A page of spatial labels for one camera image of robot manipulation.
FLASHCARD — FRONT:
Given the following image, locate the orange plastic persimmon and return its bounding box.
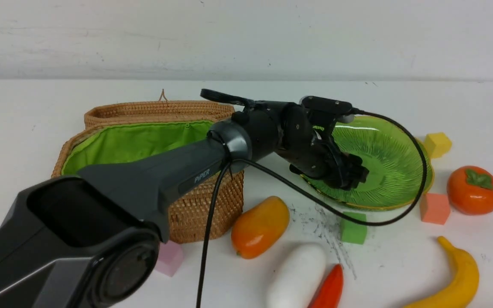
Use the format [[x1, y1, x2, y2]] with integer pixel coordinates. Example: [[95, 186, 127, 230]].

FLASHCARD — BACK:
[[447, 166, 493, 215]]

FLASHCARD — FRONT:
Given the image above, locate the woven basket green lining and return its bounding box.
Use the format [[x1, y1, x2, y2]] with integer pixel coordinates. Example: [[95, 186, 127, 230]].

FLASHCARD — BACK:
[[51, 89, 244, 244]]

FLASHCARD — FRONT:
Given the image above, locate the white plastic radish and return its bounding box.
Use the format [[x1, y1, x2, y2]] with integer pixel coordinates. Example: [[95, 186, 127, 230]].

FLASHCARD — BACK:
[[265, 243, 327, 308]]

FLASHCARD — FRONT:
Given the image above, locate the orange yellow plastic mango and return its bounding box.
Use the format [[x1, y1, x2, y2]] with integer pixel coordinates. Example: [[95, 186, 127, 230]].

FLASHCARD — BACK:
[[231, 195, 290, 259]]

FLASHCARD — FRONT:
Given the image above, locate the yellow plastic banana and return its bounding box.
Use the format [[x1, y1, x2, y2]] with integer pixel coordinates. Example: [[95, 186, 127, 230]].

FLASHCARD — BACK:
[[405, 236, 480, 308]]

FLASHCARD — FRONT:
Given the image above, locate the pink foam cube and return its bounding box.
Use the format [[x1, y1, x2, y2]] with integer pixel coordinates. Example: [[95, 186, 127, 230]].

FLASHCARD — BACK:
[[154, 240, 184, 277]]

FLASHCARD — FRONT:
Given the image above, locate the orange foam cube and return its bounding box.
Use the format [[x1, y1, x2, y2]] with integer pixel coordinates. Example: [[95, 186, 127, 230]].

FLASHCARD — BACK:
[[419, 193, 451, 225]]

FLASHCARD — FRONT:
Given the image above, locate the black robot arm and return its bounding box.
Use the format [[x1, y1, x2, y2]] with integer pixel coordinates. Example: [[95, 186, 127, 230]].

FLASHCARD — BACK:
[[0, 100, 368, 308]]

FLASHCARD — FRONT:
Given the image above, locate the green ribbed glass plate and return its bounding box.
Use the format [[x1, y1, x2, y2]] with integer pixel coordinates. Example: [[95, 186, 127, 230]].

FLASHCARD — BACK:
[[303, 116, 422, 211]]

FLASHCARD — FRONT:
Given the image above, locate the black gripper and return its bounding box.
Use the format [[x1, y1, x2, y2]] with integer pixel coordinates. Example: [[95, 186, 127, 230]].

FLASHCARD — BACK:
[[280, 105, 369, 191]]

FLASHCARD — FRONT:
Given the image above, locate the yellow foam cube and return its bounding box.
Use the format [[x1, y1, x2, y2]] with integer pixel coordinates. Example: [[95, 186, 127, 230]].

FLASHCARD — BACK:
[[423, 132, 452, 159]]

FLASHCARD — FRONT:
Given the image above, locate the green foam cube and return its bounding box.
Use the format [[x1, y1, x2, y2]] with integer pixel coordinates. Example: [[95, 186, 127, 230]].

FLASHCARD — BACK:
[[340, 219, 368, 244]]

